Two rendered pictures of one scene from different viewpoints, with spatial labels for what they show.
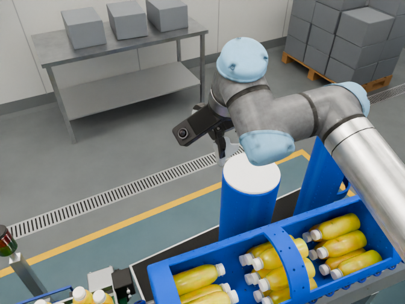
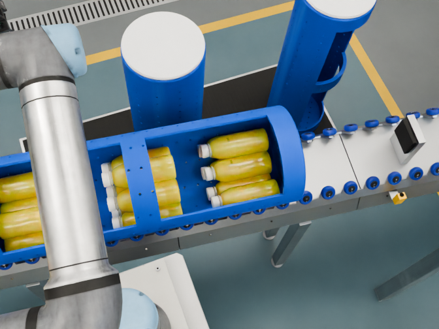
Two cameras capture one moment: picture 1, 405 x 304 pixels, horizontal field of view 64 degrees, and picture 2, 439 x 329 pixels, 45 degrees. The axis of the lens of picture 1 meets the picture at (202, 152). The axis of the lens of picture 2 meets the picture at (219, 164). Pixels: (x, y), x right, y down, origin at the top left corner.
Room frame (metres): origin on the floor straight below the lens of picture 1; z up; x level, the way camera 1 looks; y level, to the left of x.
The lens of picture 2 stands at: (0.03, -0.47, 2.47)
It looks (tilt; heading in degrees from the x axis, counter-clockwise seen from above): 65 degrees down; 359
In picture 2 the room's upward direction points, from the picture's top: 8 degrees clockwise
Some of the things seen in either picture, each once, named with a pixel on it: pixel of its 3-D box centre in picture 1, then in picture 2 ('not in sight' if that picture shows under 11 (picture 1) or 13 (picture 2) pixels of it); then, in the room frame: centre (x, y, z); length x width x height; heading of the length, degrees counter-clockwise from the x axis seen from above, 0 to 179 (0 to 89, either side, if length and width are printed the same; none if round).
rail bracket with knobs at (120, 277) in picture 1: (123, 285); not in sight; (0.59, 0.30, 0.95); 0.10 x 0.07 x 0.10; 21
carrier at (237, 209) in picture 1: (243, 226); (166, 112); (1.12, -0.24, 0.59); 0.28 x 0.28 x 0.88
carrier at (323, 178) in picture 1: (326, 181); (312, 61); (1.47, -0.82, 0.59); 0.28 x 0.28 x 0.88
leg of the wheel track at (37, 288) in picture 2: not in sight; (52, 296); (0.38, 0.10, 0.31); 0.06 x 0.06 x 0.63; 21
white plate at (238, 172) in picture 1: (251, 172); (162, 44); (1.12, -0.24, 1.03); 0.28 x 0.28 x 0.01
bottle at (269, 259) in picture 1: (281, 254); (142, 172); (0.60, -0.27, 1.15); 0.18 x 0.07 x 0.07; 111
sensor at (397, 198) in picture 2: not in sight; (396, 190); (0.75, -1.05, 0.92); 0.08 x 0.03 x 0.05; 21
